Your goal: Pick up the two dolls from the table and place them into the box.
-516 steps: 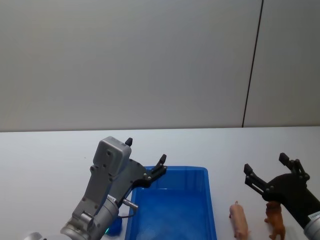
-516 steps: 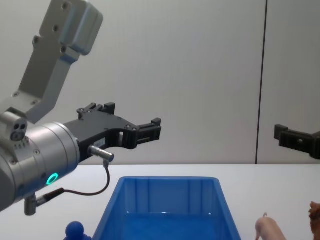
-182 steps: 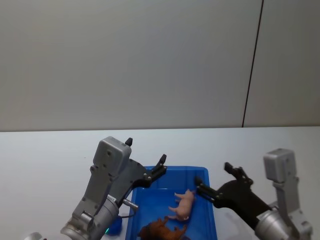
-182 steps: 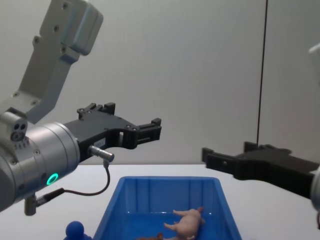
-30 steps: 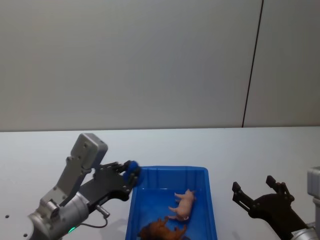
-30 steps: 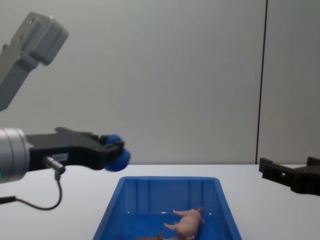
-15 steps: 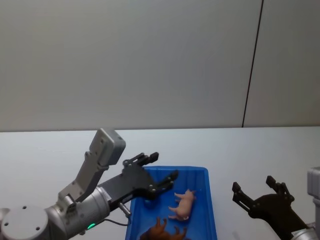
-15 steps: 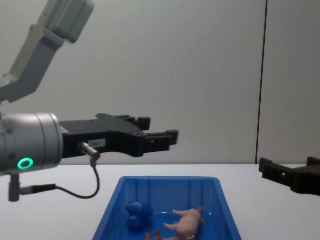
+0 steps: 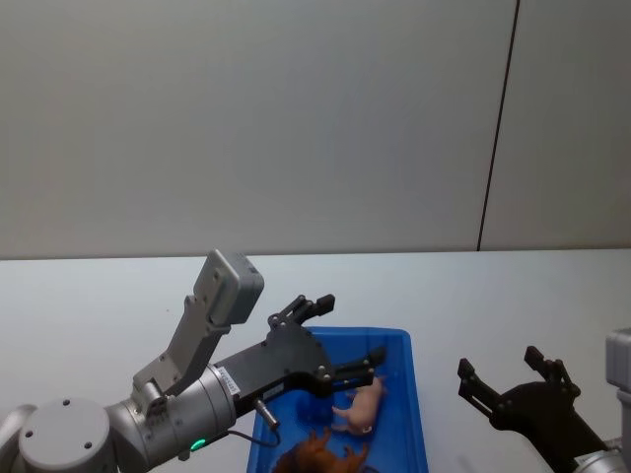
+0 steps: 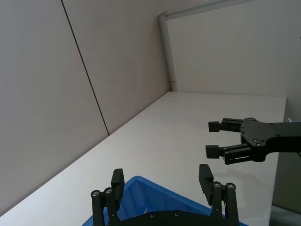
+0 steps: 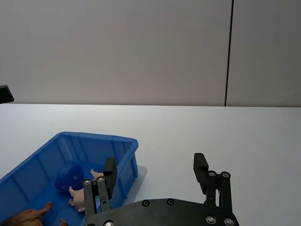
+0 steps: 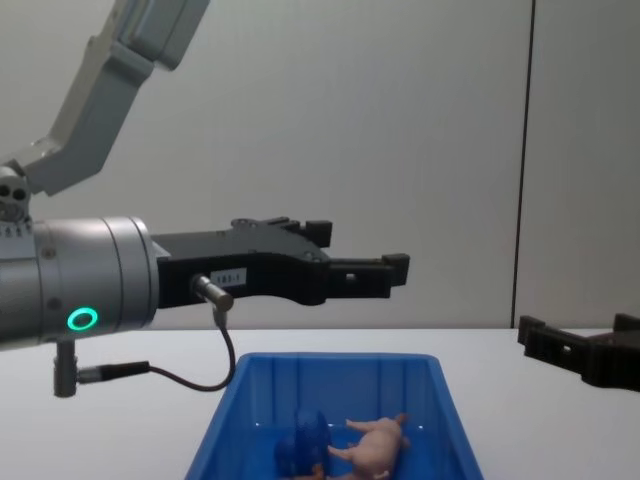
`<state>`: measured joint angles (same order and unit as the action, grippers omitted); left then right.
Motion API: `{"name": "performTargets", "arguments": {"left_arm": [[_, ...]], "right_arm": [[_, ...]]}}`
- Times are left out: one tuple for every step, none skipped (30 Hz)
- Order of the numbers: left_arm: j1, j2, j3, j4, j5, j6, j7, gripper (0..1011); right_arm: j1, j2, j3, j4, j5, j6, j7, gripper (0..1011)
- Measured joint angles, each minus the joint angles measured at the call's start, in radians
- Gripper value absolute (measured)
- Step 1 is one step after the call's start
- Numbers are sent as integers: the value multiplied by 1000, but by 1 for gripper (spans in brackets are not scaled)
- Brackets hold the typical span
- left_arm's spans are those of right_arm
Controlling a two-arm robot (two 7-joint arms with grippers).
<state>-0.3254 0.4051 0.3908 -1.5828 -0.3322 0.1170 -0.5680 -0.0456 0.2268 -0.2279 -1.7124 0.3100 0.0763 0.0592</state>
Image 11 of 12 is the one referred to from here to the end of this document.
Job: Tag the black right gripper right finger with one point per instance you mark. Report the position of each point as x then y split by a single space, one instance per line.
200 171

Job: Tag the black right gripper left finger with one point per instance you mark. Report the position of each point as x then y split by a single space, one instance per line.
109 174

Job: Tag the pink toy pig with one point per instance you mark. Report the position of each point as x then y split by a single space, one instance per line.
77 196

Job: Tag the blue round toy block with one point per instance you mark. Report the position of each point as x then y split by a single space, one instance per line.
69 176

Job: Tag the blue plastic bin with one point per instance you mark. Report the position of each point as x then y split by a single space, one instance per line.
35 164

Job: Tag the brown furry toy animal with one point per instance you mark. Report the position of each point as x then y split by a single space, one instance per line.
26 216

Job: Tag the black flat block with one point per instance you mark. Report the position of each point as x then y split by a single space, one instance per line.
5 94

